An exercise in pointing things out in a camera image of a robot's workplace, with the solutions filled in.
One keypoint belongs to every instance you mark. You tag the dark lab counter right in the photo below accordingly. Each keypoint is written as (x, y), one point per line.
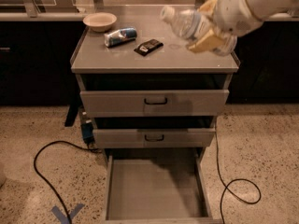
(269, 65)

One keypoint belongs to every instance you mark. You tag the grey bottom drawer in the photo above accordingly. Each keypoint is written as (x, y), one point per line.
(156, 190)

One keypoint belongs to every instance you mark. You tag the dark lab counter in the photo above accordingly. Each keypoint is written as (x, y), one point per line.
(35, 62)
(269, 65)

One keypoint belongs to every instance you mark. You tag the white bowl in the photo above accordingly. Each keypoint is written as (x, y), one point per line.
(100, 22)

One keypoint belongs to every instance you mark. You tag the grey drawer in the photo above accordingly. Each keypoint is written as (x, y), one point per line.
(156, 190)
(153, 138)
(171, 103)

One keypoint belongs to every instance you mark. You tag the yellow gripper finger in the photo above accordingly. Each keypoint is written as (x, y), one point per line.
(208, 7)
(207, 42)

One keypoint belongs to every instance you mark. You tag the grey top drawer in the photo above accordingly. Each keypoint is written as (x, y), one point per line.
(171, 103)

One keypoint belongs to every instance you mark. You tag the grey drawer cabinet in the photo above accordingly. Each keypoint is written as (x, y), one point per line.
(170, 67)

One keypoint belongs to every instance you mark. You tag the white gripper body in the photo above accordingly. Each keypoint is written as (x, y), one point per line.
(234, 12)

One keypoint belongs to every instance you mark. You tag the clear blue plastic bottle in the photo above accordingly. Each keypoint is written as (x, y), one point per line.
(191, 25)

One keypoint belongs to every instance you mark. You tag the grey middle drawer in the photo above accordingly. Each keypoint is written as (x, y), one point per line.
(153, 138)

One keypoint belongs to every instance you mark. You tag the black snack packet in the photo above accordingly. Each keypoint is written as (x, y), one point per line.
(147, 47)

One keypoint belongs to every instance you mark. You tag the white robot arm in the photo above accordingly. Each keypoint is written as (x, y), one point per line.
(263, 9)

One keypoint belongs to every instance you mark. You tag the dark lab counter left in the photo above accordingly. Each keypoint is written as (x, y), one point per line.
(35, 62)

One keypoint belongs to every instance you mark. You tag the blue silver can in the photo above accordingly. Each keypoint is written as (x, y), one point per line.
(120, 36)

